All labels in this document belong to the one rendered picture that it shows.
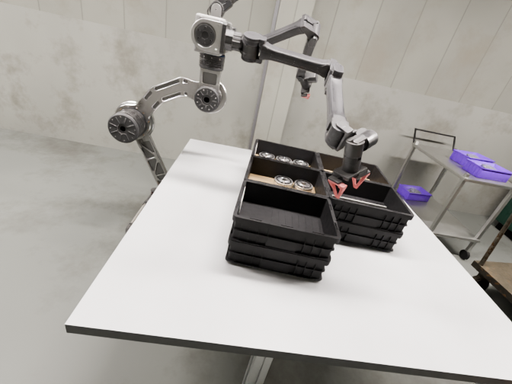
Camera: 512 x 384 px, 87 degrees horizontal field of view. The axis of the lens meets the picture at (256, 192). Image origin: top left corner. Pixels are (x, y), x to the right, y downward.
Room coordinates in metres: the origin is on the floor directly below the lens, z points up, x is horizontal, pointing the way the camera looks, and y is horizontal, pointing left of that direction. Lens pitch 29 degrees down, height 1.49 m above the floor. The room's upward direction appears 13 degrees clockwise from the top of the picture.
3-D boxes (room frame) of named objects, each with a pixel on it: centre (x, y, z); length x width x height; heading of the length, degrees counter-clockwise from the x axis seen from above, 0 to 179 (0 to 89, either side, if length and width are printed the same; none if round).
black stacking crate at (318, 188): (1.24, -0.13, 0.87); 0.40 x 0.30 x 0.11; 91
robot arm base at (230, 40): (1.35, 0.25, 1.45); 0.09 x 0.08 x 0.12; 6
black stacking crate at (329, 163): (1.55, -0.53, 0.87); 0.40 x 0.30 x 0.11; 91
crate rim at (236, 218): (0.94, -0.13, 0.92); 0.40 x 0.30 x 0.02; 91
